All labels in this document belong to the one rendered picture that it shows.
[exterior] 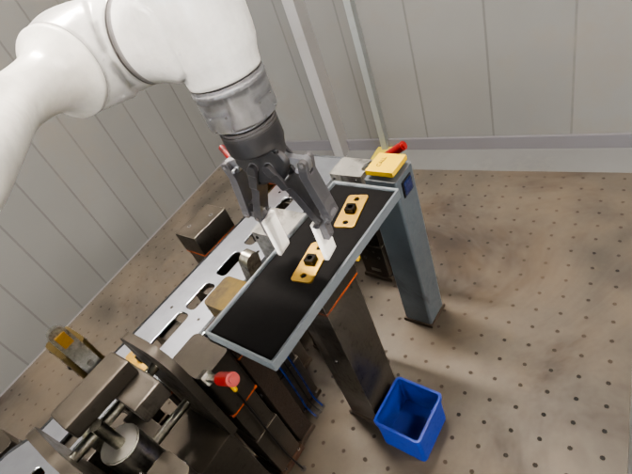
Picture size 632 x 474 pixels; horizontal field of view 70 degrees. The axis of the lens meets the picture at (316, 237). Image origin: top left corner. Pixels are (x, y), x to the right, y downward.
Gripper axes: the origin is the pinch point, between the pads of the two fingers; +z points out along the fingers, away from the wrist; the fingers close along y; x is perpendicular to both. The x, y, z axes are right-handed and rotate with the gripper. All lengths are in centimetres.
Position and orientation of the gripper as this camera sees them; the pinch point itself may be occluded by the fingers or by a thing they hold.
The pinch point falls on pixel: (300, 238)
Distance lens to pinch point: 67.8
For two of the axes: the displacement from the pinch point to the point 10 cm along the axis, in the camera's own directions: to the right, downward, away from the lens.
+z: 3.1, 7.2, 6.2
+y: 8.6, 0.7, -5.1
